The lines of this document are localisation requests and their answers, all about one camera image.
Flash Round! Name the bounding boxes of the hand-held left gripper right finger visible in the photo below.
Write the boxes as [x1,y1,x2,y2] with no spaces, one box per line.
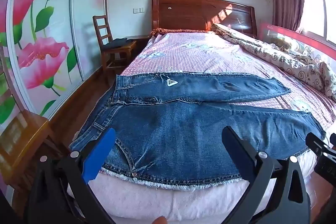
[221,126,311,224]

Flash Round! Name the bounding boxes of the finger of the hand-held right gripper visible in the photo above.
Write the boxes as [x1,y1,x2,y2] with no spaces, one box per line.
[306,132,336,159]

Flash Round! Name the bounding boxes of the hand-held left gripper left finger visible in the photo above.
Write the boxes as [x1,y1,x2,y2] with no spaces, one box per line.
[28,127,117,224]

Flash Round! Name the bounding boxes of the blue denim pants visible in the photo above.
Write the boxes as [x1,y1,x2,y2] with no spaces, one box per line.
[69,73,326,191]

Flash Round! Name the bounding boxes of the wooden stool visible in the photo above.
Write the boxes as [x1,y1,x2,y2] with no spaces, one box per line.
[0,109,63,214]

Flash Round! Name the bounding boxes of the swirl patterned quilt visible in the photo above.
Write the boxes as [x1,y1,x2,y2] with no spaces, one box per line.
[211,22,336,101]

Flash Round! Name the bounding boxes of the pink checked bed sheet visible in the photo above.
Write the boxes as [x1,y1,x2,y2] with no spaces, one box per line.
[119,28,336,135]

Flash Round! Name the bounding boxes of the dark cloth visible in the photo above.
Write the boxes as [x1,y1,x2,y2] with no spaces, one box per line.
[101,38,134,51]

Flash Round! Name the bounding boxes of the wooden chair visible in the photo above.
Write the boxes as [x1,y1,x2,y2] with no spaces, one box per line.
[92,15,137,77]

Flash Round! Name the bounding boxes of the brown fringed bed mat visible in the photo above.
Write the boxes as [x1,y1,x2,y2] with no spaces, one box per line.
[150,27,212,36]

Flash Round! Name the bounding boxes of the floral sliding door wardrobe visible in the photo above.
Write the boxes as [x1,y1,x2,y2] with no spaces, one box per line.
[0,0,109,132]

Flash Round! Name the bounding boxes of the window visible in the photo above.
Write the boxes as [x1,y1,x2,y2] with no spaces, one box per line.
[299,0,336,43]

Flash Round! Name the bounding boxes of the wooden headboard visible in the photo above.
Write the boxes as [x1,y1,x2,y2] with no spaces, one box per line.
[151,0,258,37]

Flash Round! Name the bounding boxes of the red bed guard rail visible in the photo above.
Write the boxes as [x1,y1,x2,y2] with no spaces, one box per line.
[257,25,336,67]

